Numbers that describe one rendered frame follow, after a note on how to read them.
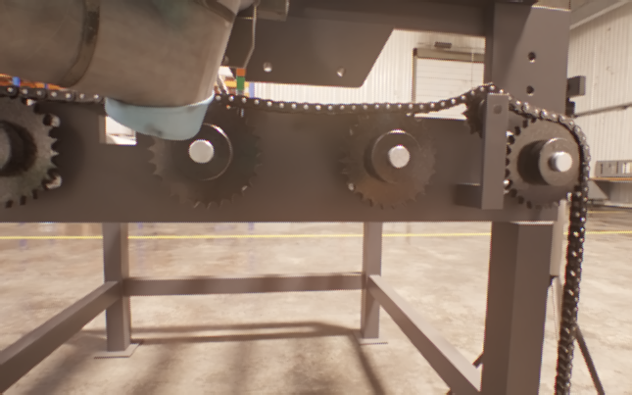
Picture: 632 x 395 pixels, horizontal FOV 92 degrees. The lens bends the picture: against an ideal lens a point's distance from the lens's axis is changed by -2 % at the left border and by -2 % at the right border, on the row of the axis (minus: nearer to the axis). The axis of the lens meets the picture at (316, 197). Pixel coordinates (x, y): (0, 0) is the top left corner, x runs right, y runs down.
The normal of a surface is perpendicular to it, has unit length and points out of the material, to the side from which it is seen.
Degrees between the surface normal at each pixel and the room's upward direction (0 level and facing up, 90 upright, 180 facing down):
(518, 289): 90
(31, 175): 90
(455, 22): 90
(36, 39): 128
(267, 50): 90
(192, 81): 114
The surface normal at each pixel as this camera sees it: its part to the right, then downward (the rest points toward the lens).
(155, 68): 0.75, 0.54
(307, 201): 0.14, 0.07
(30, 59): 0.43, 0.88
